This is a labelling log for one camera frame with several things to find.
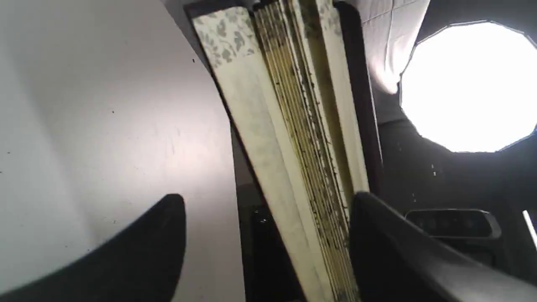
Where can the cream paper folding fan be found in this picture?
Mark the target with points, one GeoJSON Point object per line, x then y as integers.
{"type": "Point", "coordinates": [282, 68]}

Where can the bright round studio light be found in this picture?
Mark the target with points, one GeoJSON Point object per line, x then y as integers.
{"type": "Point", "coordinates": [472, 87]}

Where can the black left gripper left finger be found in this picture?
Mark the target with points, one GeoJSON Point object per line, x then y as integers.
{"type": "Point", "coordinates": [142, 263]}

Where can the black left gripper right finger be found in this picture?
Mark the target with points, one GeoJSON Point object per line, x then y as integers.
{"type": "Point", "coordinates": [395, 261]}

